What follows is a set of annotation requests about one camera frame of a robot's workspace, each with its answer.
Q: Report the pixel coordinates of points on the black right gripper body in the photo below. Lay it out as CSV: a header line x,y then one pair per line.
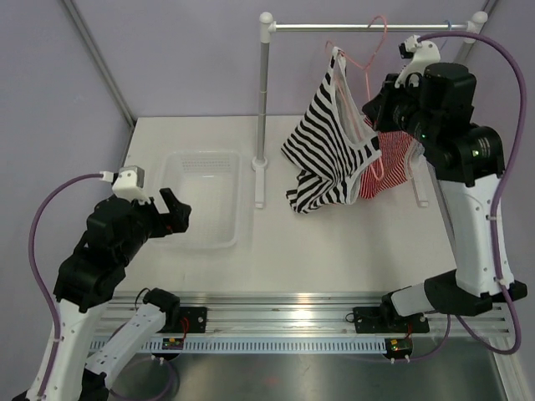
x,y
404,110

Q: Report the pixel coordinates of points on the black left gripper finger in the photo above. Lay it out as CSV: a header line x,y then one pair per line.
x,y
174,206
178,220

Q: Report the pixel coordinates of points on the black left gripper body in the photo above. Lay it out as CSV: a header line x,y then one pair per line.
x,y
147,230

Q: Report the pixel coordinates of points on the black white striped tank top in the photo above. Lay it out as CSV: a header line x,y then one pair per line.
x,y
331,145

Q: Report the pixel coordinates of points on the pink wire hanger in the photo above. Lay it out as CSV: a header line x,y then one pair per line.
x,y
366,69

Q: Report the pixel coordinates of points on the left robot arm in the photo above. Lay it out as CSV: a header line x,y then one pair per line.
x,y
86,283

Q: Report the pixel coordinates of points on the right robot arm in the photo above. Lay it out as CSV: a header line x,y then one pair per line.
x,y
435,108

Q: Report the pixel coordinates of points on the red white striped tank top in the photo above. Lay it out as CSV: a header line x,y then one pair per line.
x,y
399,161

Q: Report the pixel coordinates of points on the clear plastic basket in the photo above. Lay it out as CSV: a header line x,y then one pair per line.
x,y
210,182

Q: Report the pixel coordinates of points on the silver white clothes rack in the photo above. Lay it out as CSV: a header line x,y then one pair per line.
x,y
268,27

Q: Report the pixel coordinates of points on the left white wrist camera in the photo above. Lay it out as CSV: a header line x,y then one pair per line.
x,y
128,184

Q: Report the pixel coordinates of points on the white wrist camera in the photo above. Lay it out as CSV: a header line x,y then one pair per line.
x,y
128,184
418,55

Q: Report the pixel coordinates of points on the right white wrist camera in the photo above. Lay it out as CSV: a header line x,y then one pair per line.
x,y
418,55

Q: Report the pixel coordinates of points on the right aluminium frame post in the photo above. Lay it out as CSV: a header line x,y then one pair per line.
x,y
475,25

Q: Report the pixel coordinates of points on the aluminium frame post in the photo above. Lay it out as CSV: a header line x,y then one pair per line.
x,y
475,25
97,58

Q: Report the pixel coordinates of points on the aluminium mounting rail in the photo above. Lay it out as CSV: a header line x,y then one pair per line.
x,y
285,314

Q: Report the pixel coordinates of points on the left aluminium frame post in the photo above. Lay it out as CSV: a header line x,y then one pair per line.
x,y
97,58

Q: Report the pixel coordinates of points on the white slotted cable duct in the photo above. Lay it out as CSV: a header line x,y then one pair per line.
x,y
267,345

